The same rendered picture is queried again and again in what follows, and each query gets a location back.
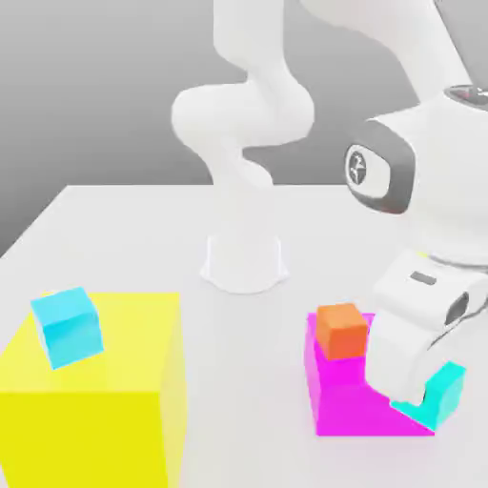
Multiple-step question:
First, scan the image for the large magenta box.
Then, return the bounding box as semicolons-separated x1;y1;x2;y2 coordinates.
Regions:
303;312;437;437

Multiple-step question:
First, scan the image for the small turquoise cube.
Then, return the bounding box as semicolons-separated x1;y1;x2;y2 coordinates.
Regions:
390;360;467;433

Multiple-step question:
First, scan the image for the small orange cube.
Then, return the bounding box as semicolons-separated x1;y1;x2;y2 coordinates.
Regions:
315;302;370;362

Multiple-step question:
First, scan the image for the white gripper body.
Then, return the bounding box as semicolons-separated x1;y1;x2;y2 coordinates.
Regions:
364;310;450;408

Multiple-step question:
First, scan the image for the small light blue cube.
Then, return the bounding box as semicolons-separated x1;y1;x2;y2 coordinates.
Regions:
30;286;105;372

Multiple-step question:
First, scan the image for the large yellow box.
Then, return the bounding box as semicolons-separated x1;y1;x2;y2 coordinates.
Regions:
0;291;189;488

